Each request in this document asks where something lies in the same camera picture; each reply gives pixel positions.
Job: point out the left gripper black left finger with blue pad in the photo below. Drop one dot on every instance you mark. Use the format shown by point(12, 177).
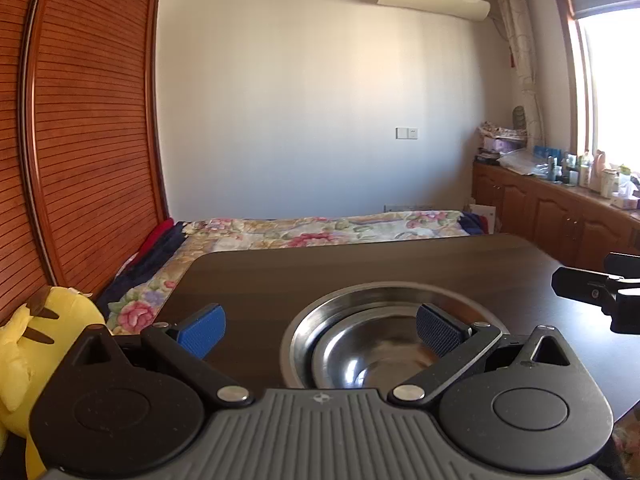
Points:
point(123, 406)

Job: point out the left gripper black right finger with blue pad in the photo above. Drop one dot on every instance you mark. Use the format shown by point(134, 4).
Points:
point(519, 404)

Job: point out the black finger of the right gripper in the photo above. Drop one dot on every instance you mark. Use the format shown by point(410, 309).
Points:
point(618, 282)

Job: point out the small steel bowl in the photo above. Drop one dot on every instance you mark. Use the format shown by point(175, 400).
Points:
point(376, 348)

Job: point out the large steel bowl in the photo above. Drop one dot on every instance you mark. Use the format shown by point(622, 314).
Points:
point(303, 333)

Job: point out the wooden sideboard cabinet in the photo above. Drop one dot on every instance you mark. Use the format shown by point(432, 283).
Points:
point(569, 223)

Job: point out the floral bed cover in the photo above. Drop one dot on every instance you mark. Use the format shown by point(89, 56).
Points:
point(140, 306)

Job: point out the yellow plush toy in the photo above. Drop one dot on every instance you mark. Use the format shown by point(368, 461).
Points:
point(33, 343)

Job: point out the red and navy blanket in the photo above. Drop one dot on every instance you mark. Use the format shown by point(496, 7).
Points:
point(155, 251)

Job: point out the wooden slatted wardrobe door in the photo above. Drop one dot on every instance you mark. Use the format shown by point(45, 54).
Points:
point(81, 179)

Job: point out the patterned white curtain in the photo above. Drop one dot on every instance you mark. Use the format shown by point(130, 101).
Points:
point(519, 31)

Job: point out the white wall switch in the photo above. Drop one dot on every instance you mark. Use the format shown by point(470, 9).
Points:
point(406, 133)

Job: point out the window with wooden frame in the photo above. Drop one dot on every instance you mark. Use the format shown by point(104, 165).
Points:
point(603, 50)

